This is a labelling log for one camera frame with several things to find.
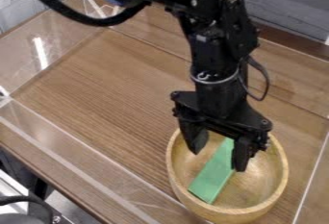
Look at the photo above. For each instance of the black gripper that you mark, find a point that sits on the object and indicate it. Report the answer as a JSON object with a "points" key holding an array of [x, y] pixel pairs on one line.
{"points": [[216, 107]]}

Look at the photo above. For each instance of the green rectangular block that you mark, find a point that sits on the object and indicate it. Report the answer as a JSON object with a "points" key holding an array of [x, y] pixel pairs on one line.
{"points": [[216, 171]]}

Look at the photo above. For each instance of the brown wooden bowl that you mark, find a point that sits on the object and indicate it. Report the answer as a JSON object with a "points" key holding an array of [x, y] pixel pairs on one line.
{"points": [[250, 192]]}

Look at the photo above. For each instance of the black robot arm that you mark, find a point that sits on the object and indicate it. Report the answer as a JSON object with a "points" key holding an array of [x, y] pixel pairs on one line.
{"points": [[222, 37]]}

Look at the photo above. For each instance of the clear acrylic front wall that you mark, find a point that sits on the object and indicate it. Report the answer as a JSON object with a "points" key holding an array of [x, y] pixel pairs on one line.
{"points": [[106, 190]]}

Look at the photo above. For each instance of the clear acrylic corner bracket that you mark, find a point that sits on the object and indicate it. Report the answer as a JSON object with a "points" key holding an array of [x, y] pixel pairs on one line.
{"points": [[98, 11]]}

